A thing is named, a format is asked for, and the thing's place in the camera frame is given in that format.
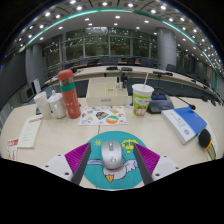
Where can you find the ceiling lights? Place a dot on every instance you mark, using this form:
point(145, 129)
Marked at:
point(110, 10)

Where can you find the stack of white cups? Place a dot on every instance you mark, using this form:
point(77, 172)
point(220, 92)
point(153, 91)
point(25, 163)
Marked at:
point(42, 106)

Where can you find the blue and white book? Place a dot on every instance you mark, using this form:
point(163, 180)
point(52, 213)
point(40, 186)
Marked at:
point(183, 123)

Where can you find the white cardboard organizer box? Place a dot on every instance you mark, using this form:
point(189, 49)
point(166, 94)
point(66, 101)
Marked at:
point(106, 95)

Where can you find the black microphone with yellow band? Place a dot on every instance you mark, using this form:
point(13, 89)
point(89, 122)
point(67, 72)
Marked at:
point(204, 138)

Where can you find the green printed paper cup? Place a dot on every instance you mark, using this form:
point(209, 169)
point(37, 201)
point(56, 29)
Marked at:
point(142, 98)

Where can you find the colourful sticker sheet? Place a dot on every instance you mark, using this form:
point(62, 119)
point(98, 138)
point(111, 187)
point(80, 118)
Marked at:
point(103, 115)

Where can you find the white paper document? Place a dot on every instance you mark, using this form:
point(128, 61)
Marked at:
point(30, 131)

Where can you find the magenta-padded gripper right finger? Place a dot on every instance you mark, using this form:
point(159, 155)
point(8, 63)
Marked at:
point(148, 158)

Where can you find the round teal cartoon mouse pad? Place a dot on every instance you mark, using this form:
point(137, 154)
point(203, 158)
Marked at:
point(100, 176)

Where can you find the red drink bottle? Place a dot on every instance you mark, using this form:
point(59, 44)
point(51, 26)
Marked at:
point(70, 96)

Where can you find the dark office chairs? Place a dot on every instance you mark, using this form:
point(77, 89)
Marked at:
point(110, 61)

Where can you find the white paper pad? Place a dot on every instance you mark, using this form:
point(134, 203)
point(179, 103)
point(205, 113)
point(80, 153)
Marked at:
point(215, 143)

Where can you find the silver computer mouse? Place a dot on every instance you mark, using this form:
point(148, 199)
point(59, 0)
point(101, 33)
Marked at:
point(112, 155)

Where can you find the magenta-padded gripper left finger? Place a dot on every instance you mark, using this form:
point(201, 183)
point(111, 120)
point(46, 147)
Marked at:
point(76, 158)

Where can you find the grey conference microphone unit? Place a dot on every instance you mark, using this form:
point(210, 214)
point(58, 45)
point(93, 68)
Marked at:
point(159, 101)

